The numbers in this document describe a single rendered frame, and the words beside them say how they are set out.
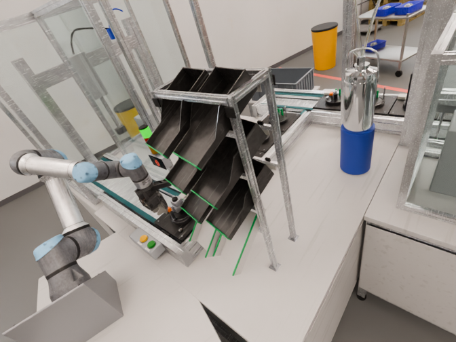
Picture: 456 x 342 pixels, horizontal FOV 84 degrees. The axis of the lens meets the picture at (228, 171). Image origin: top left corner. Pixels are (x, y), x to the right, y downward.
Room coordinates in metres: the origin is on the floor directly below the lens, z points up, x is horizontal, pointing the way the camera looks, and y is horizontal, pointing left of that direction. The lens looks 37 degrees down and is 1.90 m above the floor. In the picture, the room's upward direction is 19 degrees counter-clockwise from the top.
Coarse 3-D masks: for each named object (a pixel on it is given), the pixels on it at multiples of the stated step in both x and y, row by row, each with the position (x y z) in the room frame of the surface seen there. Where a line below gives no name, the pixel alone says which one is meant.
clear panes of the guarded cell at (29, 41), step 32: (128, 0) 2.62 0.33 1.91; (160, 0) 2.31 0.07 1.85; (32, 32) 2.16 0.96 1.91; (160, 32) 2.42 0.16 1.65; (0, 64) 1.98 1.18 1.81; (32, 64) 2.08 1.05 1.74; (160, 64) 2.57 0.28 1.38; (0, 96) 1.63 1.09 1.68; (32, 96) 2.00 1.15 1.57; (64, 96) 2.11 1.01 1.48; (96, 128) 2.16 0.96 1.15
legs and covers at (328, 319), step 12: (360, 228) 0.69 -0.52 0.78; (360, 240) 0.70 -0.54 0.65; (348, 252) 0.59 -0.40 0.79; (360, 252) 0.72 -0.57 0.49; (348, 264) 0.59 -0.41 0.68; (360, 264) 0.74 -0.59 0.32; (336, 276) 0.50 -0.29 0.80; (348, 276) 0.60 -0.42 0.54; (336, 288) 0.50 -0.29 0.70; (348, 288) 0.61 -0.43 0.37; (324, 300) 0.43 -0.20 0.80; (336, 300) 0.50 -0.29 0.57; (348, 300) 0.62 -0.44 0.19; (324, 312) 0.42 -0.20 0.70; (336, 312) 0.50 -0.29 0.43; (216, 324) 0.74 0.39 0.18; (324, 324) 0.42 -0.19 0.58; (336, 324) 0.50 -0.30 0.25; (228, 336) 0.65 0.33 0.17; (312, 336) 0.35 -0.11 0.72; (324, 336) 0.41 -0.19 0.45
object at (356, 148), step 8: (344, 136) 1.01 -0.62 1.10; (352, 136) 0.97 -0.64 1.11; (360, 136) 0.95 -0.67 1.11; (368, 136) 0.94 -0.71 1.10; (344, 144) 1.01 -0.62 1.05; (352, 144) 0.97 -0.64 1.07; (360, 144) 0.95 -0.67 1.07; (368, 144) 0.94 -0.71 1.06; (344, 152) 1.01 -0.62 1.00; (352, 152) 0.97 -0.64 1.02; (360, 152) 0.95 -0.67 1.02; (368, 152) 0.95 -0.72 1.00; (344, 160) 1.00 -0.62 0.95; (352, 160) 0.96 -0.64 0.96; (360, 160) 0.95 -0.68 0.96; (368, 160) 0.95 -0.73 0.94; (344, 168) 1.00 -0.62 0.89; (352, 168) 0.96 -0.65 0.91; (360, 168) 0.94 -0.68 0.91; (368, 168) 0.95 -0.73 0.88
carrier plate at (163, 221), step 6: (162, 216) 1.02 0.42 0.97; (168, 216) 1.00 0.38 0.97; (156, 222) 0.99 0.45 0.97; (162, 222) 0.98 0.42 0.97; (168, 222) 0.96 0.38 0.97; (192, 222) 0.91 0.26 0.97; (162, 228) 0.93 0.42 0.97; (168, 228) 0.92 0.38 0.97; (174, 228) 0.90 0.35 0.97; (186, 228) 0.88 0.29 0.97; (192, 228) 0.87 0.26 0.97; (174, 234) 0.86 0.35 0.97; (180, 234) 0.85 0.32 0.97; (186, 234) 0.84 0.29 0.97; (180, 240) 0.82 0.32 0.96
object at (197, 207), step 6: (192, 192) 0.81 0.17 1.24; (186, 198) 0.80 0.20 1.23; (192, 198) 0.80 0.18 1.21; (198, 198) 0.78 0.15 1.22; (186, 204) 0.79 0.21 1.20; (192, 204) 0.77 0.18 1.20; (198, 204) 0.75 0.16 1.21; (204, 204) 0.73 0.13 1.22; (186, 210) 0.75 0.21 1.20; (192, 210) 0.75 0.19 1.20; (198, 210) 0.73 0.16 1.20; (204, 210) 0.71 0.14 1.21; (192, 216) 0.70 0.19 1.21; (198, 216) 0.70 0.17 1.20; (204, 216) 0.68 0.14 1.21; (198, 222) 0.66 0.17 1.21
